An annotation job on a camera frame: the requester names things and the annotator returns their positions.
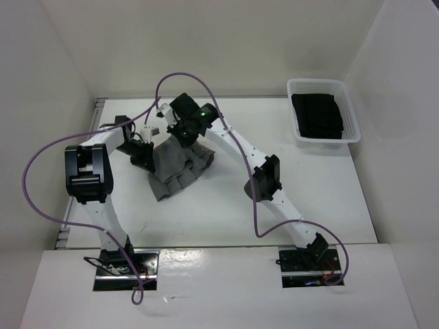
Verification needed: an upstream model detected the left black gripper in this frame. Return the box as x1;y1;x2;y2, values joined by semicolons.
115;139;156;173

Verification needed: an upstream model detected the grey pleated skirt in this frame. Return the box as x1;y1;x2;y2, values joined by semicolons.
149;136;215;202

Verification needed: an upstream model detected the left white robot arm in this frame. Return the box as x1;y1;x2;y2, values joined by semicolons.
64;115;155;274

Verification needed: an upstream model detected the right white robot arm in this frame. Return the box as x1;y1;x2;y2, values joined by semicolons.
156;93;329;269

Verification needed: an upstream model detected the black folded skirt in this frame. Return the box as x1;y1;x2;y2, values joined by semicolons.
292;93;344;140

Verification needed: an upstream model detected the white plastic basket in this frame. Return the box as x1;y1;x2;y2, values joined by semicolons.
286;78;361;149

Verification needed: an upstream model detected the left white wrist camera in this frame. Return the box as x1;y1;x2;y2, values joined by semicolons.
139;126;160;143

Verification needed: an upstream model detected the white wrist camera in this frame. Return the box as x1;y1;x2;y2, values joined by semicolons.
139;126;160;143
156;103;180;127

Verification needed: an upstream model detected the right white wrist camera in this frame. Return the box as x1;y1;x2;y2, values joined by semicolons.
156;103;180;127

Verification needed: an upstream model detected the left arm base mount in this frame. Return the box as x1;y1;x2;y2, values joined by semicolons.
83;249;159;292

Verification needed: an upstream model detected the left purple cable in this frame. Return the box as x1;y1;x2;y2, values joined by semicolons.
21;96;163;305

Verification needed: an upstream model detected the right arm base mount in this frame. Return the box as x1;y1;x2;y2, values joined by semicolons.
275;247;342;289

